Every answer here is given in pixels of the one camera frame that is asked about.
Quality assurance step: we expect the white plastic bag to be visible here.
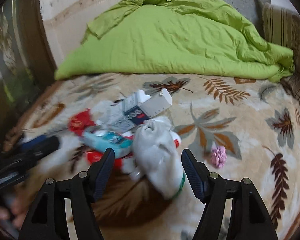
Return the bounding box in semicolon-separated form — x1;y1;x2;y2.
130;116;185;199

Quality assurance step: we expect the red paper package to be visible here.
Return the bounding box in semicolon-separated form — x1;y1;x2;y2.
86;137;135;174

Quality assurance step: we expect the person's hand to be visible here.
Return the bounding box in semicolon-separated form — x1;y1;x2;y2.
0;196;27;230

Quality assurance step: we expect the pink crumpled paper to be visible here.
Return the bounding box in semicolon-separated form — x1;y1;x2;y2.
211;146;227;168

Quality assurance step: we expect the teal tissue packet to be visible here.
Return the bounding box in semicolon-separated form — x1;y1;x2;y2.
82;130;132;158

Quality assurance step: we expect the red crumpled wrapper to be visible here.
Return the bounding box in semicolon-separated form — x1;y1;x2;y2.
68;108;95;137

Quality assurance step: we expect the leaf pattern bed blanket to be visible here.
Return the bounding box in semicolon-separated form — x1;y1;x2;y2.
4;74;300;239

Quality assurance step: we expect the white green medicine box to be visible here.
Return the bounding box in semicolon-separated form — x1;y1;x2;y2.
107;87;173;126

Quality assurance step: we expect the green quilt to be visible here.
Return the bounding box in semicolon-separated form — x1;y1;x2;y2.
55;0;292;82

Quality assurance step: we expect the lower striped pillow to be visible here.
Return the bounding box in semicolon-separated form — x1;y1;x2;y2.
262;3;300;103

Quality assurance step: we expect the dark wooden door frame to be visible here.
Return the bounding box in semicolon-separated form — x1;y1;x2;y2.
0;0;56;141

